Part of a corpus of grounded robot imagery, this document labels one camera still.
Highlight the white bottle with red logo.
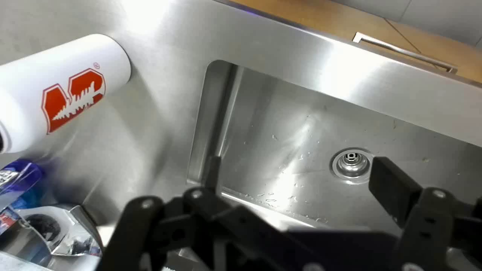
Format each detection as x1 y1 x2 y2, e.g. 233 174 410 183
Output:
0 33 135 155

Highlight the round metal sink drain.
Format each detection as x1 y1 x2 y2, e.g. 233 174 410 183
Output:
331 146 376 182

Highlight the blue plastic package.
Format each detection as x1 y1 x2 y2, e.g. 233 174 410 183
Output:
0 158 49 209

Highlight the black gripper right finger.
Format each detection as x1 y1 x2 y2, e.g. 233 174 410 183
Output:
368 155 482 271

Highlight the metal cabinet handle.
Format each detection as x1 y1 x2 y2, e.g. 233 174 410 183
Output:
352 30 460 75

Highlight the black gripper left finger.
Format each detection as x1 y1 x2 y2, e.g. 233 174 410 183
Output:
97 155 303 271

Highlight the stainless steel sink basin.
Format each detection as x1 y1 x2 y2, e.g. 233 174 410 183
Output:
186 58 482 238

